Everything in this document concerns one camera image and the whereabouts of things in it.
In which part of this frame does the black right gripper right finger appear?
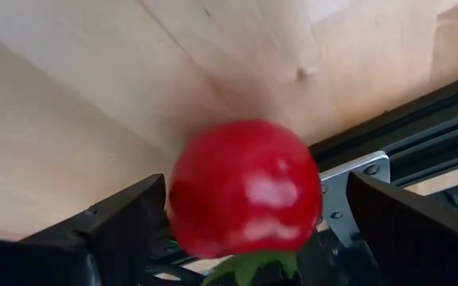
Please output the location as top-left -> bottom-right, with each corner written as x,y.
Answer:
346,171 -> 458,286

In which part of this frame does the black aluminium table frame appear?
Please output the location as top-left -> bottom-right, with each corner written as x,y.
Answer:
308,69 -> 458,215

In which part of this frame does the silver corner bracket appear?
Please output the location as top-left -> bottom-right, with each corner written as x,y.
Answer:
318,149 -> 391,247

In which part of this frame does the red tomato with green calyx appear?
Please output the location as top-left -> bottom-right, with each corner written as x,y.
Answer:
168,118 -> 324,286

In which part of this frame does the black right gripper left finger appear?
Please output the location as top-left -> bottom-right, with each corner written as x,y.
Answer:
0,173 -> 169,286

